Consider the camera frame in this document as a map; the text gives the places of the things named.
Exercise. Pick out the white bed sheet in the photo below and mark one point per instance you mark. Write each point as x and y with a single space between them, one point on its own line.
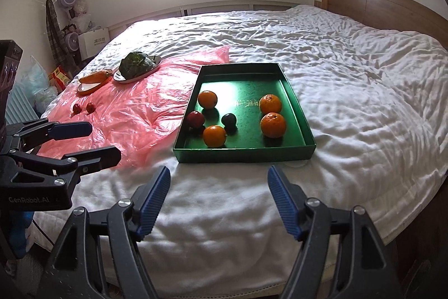
375 100

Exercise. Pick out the red apple in tray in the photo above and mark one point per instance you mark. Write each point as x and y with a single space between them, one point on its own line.
195 119

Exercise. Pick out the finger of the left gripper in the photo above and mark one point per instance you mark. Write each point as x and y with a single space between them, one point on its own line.
29 135
21 170

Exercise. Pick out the orange small plate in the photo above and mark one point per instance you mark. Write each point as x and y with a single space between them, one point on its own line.
87 89

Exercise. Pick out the green rectangular tray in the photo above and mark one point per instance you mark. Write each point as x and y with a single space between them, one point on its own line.
239 88

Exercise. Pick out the orange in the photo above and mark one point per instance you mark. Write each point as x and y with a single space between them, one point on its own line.
270 103
214 136
273 125
207 99

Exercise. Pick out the purple fan lower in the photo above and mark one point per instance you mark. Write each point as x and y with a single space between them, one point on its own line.
71 40

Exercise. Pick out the small red fruit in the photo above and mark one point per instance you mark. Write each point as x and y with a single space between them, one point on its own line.
90 108
76 109

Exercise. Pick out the wooden headboard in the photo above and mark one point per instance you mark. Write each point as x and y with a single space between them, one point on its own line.
402 15

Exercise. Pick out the orange back right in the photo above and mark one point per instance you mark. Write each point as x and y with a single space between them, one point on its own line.
270 103

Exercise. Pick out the plaid hanging cloth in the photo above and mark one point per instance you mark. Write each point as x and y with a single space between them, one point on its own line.
60 53

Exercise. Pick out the orange back left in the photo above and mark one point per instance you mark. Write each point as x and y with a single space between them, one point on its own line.
207 99

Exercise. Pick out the silver oval plate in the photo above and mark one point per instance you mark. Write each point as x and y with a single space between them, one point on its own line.
120 79

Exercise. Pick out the green leafy vegetable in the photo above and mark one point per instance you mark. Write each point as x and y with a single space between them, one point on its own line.
137 63

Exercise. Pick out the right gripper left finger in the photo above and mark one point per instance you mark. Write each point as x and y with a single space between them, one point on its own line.
75 268

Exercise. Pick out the blue plastic bag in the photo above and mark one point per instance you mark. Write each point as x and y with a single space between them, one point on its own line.
36 86

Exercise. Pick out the yellow red snack bag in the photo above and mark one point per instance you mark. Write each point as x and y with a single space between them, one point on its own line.
59 79

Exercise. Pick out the orange front left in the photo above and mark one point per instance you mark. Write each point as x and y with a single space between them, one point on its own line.
214 136

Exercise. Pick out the orange carrot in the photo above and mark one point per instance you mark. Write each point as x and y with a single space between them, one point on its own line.
96 77

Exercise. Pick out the pink plastic sheet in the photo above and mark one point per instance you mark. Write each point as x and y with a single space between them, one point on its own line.
136 118

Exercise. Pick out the orange front right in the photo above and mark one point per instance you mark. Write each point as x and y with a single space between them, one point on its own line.
273 125

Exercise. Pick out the dark plum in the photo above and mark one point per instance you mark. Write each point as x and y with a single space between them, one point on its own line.
229 120

